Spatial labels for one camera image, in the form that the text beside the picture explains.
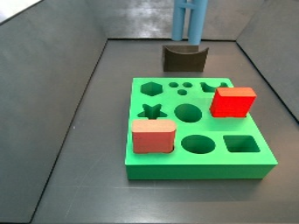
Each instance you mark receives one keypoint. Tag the blue three prong object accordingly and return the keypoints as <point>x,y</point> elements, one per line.
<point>196,7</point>

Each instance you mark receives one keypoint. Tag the black curved fixture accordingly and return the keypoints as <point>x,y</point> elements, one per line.
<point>184,58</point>

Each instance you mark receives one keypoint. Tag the bright red rectangular block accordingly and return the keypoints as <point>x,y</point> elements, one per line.
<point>232,101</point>

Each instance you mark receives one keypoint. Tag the dull red rounded block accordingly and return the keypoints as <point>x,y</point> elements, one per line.
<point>152,135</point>

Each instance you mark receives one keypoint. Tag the green shape sorter board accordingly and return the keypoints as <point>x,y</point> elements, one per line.
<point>212,148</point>

